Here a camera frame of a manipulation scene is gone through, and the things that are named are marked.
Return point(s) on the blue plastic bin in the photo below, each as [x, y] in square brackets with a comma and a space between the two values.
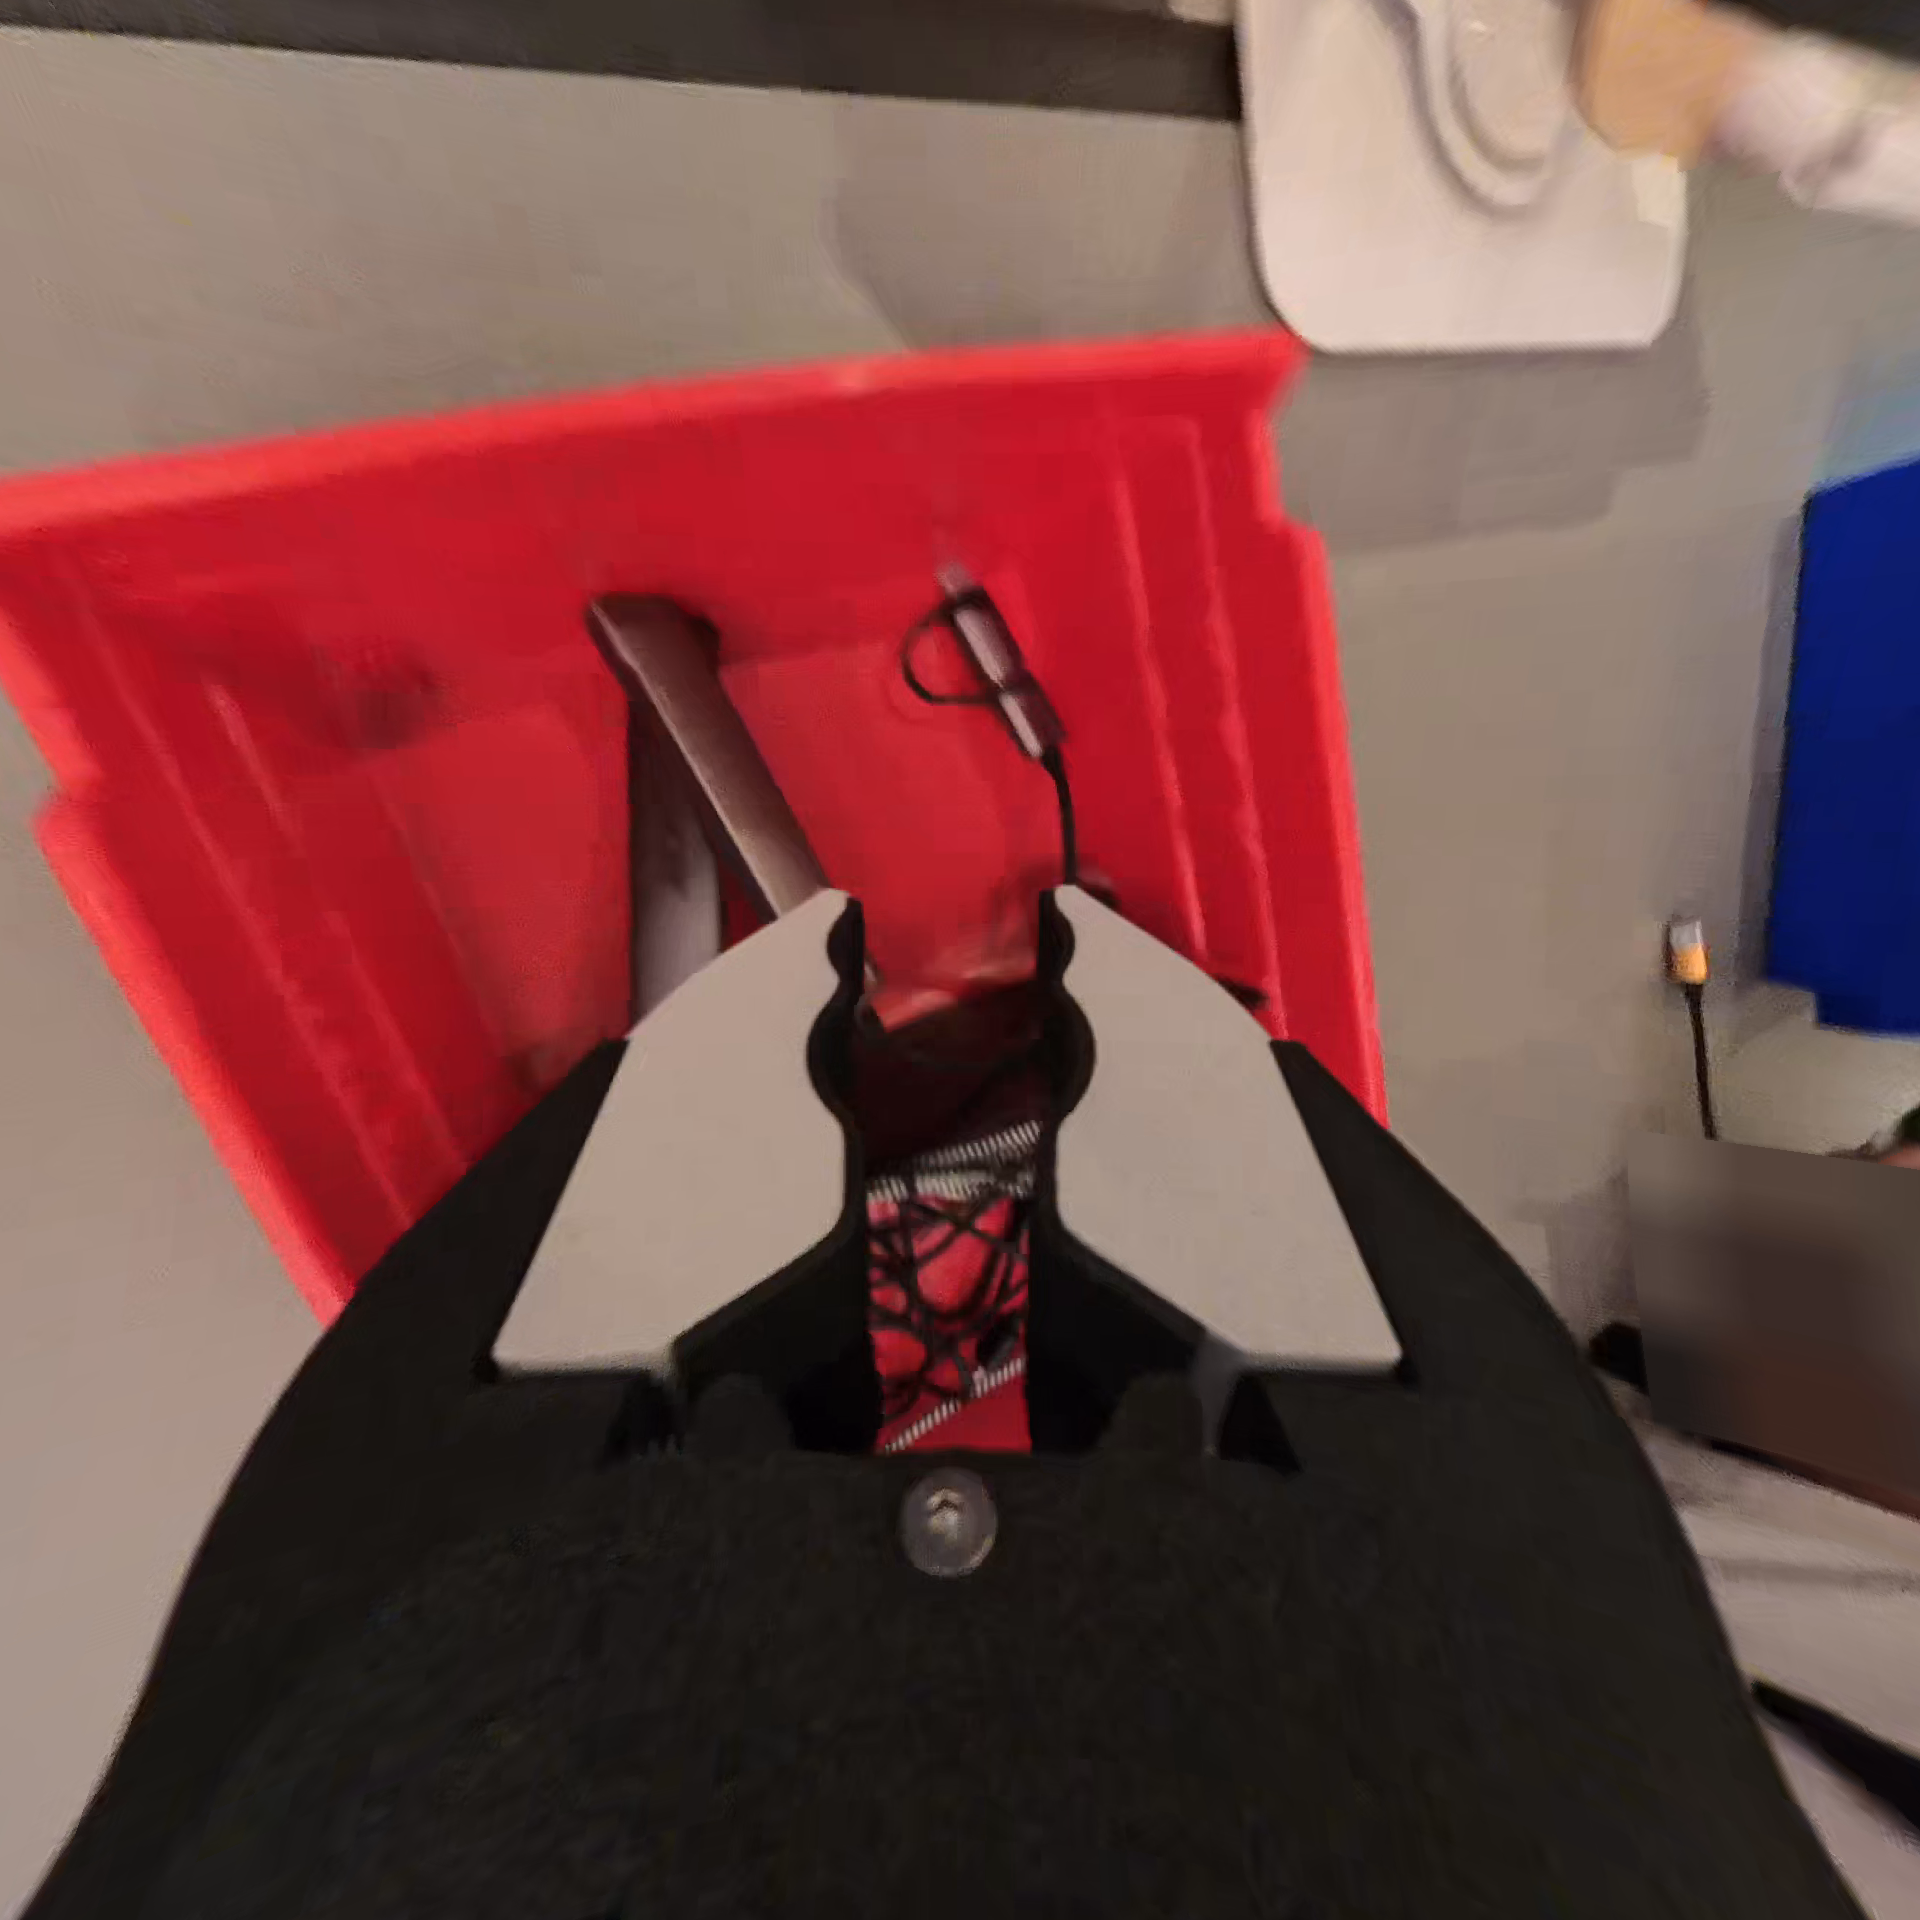
[1846, 749]

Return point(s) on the white folding stand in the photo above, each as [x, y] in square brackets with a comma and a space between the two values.
[1470, 181]

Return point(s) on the red plastic bin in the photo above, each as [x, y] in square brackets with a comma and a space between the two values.
[361, 749]

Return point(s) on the person's white shirt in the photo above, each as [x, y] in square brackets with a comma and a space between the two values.
[1802, 1620]

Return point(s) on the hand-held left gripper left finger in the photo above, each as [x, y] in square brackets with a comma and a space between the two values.
[676, 1201]

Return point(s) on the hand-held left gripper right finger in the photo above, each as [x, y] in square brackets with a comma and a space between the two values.
[1226, 1201]

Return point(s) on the grey desk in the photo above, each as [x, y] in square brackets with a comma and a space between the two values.
[300, 211]

